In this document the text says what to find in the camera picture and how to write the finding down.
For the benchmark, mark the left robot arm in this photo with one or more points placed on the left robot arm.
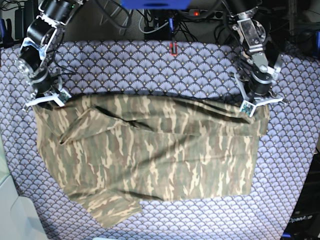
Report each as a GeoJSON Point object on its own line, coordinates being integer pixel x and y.
{"type": "Point", "coordinates": [259, 58]}

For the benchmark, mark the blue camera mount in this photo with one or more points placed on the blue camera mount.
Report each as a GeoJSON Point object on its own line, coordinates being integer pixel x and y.
{"type": "Point", "coordinates": [156, 4]}

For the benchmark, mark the light green cloth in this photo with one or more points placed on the light green cloth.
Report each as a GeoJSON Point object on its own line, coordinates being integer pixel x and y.
{"type": "Point", "coordinates": [18, 216]}

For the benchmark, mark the red black table clamp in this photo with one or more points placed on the red black table clamp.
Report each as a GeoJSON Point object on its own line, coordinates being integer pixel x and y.
{"type": "Point", "coordinates": [173, 48]}

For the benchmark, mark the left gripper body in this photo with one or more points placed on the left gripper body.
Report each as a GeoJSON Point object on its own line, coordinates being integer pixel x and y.
{"type": "Point", "coordinates": [256, 91]}

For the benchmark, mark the black OpenArm box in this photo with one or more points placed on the black OpenArm box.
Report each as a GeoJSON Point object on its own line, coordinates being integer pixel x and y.
{"type": "Point", "coordinates": [304, 223]}

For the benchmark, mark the camouflage T-shirt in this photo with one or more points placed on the camouflage T-shirt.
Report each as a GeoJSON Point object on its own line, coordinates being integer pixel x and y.
{"type": "Point", "coordinates": [109, 152]}

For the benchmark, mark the black power strip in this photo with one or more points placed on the black power strip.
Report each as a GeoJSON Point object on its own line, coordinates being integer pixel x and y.
{"type": "Point", "coordinates": [216, 14]}

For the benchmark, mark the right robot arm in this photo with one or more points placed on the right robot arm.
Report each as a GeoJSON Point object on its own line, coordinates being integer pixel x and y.
{"type": "Point", "coordinates": [38, 49]}

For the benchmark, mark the blue clamp edge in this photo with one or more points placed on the blue clamp edge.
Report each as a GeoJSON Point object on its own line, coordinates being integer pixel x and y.
{"type": "Point", "coordinates": [316, 46]}
{"type": "Point", "coordinates": [6, 33]}

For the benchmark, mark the blue clamp right edge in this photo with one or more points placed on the blue clamp right edge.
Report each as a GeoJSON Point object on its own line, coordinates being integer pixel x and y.
{"type": "Point", "coordinates": [316, 46]}

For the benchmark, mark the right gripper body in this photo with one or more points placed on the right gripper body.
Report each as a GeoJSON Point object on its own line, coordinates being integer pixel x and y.
{"type": "Point", "coordinates": [47, 87]}

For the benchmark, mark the blue clamp left edge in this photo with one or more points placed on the blue clamp left edge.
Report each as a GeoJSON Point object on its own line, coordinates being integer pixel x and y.
{"type": "Point", "coordinates": [6, 33]}

